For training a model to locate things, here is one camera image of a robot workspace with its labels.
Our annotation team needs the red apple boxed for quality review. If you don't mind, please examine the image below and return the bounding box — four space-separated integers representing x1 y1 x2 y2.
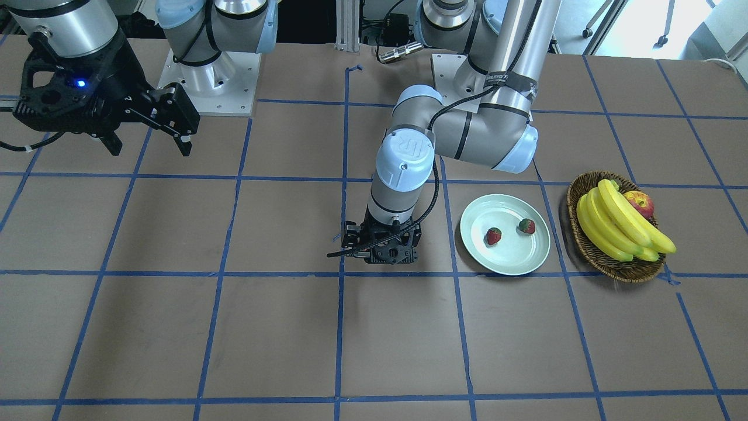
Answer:
623 190 655 219

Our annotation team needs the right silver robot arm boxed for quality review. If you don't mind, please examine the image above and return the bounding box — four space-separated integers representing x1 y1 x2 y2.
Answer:
2 1 278 157

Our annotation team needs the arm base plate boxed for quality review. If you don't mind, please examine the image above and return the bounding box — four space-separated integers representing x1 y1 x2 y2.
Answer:
157 51 263 117
432 53 484 106

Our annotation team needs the yellow banana bunch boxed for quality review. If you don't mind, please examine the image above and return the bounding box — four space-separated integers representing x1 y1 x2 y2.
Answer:
576 178 677 262

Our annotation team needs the silver cable connector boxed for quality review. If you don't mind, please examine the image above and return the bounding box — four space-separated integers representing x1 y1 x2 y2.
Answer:
376 41 424 64

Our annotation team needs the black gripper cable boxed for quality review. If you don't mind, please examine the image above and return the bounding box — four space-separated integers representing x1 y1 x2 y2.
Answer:
326 0 544 259

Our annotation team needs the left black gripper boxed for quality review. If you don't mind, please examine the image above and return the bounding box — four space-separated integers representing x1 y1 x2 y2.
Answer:
342 213 422 265

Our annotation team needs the strawberry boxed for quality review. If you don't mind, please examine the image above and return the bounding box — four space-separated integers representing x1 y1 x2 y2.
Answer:
484 227 503 246
517 218 536 235

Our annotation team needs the aluminium frame post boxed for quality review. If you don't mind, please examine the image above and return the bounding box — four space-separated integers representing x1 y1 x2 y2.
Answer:
334 0 361 53

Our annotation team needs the wicker basket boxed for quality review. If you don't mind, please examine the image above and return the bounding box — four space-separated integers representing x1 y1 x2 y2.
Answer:
558 170 666 284

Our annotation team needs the light green plate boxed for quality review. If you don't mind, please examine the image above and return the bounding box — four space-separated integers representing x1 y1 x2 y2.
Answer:
459 194 550 275

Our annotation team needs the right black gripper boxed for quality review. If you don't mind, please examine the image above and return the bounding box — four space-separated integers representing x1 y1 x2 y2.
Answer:
12 32 200 157

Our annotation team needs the black power adapter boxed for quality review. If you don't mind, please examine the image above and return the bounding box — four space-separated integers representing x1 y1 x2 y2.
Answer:
379 13 411 46

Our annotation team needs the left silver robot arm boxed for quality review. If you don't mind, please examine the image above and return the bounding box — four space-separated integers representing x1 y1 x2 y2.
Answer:
329 1 561 265

